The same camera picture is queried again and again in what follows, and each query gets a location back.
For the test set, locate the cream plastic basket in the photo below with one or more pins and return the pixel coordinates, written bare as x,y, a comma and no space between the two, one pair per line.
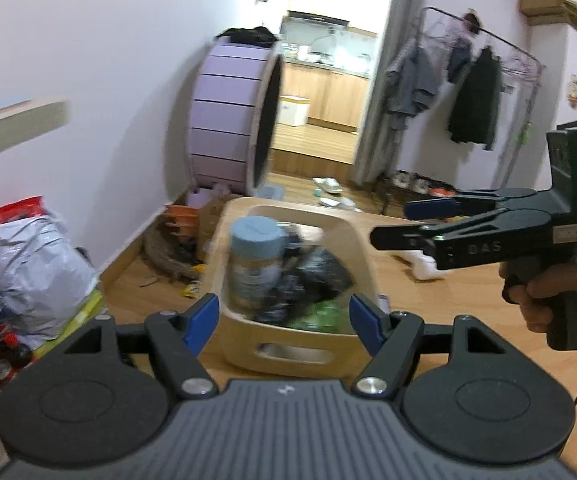
243,340

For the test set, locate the wooden kitchen cabinets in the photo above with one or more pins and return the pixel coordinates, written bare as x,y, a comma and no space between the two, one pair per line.
333,95

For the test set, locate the person's right hand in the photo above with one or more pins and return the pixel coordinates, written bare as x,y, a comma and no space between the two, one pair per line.
548,282

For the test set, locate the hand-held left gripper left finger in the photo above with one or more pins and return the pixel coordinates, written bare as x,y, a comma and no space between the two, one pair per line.
201,320

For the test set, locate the orange plastic object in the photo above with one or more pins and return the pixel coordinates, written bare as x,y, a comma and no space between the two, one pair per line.
181,217

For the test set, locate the black clothes rack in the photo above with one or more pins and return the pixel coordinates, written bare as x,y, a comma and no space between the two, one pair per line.
511,42

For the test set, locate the green hanging toy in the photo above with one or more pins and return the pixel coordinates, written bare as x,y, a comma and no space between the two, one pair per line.
522,135

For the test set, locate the grey and red plastic bag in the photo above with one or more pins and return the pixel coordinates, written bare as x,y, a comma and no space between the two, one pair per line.
23,265

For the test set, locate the dark packets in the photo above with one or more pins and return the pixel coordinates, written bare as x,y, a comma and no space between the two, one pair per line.
313,270

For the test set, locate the white pipe fitting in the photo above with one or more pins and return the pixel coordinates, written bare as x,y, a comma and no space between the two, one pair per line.
426,265

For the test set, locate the bag of green sticks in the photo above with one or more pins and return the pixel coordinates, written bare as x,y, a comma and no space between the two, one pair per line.
323,317

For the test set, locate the clear toothpick canister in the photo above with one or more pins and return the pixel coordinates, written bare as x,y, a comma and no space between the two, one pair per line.
256,270

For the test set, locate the small wall decoration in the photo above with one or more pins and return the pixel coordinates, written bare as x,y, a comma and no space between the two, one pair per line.
574,91

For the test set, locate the white slipper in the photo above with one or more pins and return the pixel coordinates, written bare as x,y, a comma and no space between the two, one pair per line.
338,203
328,186

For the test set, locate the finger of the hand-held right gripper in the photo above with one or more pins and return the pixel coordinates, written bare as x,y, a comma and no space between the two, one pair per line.
398,238
431,208

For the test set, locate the dark bottle with red cap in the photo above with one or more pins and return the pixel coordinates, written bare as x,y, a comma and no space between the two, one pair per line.
16,350

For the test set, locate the purple cat wheel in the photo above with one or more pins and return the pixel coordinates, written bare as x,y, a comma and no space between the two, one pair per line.
223,110

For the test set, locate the black hanging coat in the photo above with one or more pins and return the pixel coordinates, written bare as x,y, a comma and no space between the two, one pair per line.
476,105

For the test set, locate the row of shoes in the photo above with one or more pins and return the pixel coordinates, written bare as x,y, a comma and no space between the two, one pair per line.
423,184

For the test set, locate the grey hanging hoodie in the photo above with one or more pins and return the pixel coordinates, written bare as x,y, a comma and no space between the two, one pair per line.
413,85

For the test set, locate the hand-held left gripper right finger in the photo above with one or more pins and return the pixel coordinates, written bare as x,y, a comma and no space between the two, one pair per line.
366,322

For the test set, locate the white box with yellow lid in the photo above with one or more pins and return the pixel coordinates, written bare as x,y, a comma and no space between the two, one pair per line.
292,110

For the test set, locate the green and yellow packet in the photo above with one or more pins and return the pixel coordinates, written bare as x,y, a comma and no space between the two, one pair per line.
86,310

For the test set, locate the light wooden board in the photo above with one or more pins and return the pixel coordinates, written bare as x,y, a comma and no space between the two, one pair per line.
13,127

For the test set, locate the grey curtain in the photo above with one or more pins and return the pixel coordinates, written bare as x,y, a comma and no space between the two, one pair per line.
393,20

